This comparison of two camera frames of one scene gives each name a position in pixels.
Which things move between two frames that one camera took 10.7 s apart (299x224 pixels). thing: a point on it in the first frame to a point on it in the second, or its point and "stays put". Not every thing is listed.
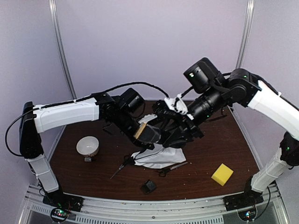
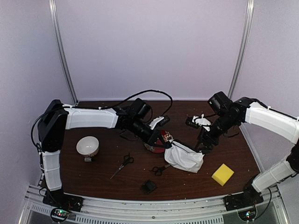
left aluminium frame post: x=61 y=51 stays put
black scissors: x=127 y=160 stays put
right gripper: x=184 y=127 to x=204 y=139
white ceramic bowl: x=88 y=146 stays put
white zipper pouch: x=157 y=155 to x=180 y=157
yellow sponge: x=222 y=175 stays put
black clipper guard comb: x=148 y=187 stays put
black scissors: x=162 y=172 to x=158 y=171
